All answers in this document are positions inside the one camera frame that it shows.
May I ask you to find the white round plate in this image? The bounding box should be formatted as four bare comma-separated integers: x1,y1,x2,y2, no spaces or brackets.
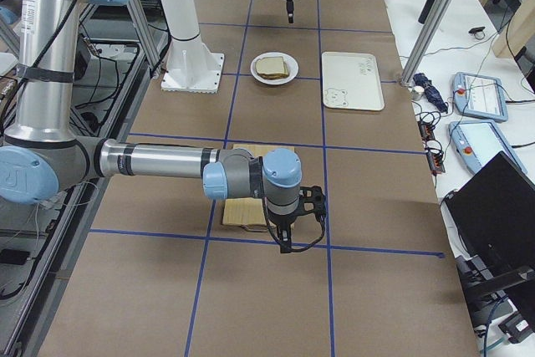
250,52,299,86

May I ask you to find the top bread slice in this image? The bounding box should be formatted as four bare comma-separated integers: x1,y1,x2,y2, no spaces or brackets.
255,56,286,75

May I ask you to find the bamboo cutting board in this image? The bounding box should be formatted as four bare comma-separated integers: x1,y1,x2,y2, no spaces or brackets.
221,144,302,232

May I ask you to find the cream bear serving tray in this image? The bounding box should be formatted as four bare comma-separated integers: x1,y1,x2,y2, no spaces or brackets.
321,52,385,111

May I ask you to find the black bottle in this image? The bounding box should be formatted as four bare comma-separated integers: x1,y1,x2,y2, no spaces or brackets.
418,0,435,24

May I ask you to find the folded blue umbrella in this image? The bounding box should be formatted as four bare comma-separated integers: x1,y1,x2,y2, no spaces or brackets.
413,73,448,113

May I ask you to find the upper teach pendant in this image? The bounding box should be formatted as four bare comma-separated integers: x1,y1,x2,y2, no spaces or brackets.
452,72,508,123

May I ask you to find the teach pendant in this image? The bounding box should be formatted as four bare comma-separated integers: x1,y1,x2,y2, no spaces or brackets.
452,72,508,123
448,120,527,174

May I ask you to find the black laptop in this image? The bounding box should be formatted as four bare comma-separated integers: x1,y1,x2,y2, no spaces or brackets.
446,151,534,324

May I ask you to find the lower teach pendant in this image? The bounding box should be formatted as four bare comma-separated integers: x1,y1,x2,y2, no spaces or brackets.
448,120,527,174

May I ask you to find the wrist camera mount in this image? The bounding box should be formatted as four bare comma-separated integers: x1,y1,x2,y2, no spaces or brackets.
296,186,327,224

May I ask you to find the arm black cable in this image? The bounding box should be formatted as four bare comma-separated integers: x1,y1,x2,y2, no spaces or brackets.
261,197,327,254

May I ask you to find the white camera mast base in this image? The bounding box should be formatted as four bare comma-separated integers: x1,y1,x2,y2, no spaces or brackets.
161,0,225,94

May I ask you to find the aluminium frame post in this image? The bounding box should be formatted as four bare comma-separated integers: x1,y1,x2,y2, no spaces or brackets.
400,0,451,87

